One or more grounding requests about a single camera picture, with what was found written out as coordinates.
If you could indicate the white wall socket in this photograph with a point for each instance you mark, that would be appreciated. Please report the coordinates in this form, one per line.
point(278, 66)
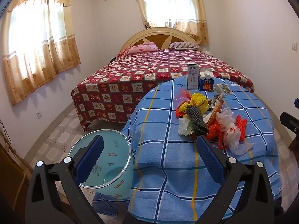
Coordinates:
point(38, 114)

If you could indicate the orange wrapper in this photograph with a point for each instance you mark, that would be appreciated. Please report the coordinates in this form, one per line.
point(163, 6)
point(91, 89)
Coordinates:
point(181, 109)

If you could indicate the dark scaly wrapper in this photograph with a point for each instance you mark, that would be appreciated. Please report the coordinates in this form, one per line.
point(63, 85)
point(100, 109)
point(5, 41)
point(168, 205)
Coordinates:
point(196, 121)

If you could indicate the narrow beige patterned curtain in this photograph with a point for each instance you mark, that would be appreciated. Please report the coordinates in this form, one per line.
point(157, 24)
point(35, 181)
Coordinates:
point(198, 23)

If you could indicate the grey wrapper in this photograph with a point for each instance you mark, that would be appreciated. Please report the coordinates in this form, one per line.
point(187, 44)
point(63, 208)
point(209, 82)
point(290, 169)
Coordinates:
point(217, 97)

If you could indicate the blue milk carton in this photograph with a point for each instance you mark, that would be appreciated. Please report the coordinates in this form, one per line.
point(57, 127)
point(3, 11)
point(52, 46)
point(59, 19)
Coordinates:
point(206, 82)

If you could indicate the clear plastic bag red print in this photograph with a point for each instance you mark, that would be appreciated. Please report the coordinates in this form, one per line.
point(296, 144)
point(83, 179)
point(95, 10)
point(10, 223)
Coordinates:
point(231, 131)

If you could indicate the white carton box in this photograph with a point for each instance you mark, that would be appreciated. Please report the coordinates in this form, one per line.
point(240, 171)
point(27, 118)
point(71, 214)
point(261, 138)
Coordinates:
point(193, 77)

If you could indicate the clear green snack packet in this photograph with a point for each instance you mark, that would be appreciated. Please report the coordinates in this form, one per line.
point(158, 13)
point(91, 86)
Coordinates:
point(223, 89)

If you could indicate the orange snack packet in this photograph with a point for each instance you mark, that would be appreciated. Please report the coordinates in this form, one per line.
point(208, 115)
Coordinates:
point(216, 113)

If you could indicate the red checked bedspread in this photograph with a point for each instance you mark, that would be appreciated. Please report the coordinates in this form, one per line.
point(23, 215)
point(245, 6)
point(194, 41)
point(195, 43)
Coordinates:
point(130, 74)

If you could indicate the light blue trash bin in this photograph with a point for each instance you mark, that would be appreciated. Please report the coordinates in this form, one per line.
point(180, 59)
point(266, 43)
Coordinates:
point(116, 149)

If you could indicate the wide beige patterned curtain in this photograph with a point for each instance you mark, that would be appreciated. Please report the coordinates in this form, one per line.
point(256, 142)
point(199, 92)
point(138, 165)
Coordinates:
point(35, 51)

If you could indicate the blue checked tablecloth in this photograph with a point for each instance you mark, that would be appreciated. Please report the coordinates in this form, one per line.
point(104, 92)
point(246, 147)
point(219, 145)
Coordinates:
point(163, 144)

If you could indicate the wooden cabinet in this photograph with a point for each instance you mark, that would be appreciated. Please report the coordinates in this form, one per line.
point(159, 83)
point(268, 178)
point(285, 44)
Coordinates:
point(11, 179)

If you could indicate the yellow plastic bag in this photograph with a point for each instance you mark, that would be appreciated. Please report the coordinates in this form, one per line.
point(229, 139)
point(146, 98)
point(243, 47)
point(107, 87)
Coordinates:
point(198, 99)

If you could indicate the white light switch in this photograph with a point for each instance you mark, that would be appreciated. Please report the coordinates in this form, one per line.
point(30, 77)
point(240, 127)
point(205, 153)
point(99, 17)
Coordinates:
point(294, 44)

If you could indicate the orange foam net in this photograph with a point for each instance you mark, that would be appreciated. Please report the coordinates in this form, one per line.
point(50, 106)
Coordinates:
point(241, 123)

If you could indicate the dark cloth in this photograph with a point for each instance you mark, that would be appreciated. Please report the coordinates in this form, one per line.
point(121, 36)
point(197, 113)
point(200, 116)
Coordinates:
point(112, 60)

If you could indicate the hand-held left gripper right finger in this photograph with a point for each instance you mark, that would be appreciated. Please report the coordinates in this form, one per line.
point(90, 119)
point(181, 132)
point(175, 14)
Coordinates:
point(210, 159)

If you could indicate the pink floral pillow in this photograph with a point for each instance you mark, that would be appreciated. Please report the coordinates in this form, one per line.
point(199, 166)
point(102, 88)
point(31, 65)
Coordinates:
point(142, 48)

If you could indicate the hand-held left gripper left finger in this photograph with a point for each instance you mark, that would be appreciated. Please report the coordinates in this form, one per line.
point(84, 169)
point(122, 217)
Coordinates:
point(90, 159)

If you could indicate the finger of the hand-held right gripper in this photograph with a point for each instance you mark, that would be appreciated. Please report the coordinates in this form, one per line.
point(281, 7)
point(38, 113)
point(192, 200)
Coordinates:
point(297, 103)
point(290, 122)

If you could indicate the red-orange plastic bag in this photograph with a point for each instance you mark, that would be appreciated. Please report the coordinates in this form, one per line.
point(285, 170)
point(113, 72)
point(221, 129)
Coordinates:
point(212, 130)

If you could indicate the cream wooden bed headboard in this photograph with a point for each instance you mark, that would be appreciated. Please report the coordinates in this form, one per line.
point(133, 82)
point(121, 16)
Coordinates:
point(158, 36)

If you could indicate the striped pillow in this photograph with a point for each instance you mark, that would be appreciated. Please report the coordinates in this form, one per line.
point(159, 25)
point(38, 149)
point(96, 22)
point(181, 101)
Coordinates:
point(184, 45)

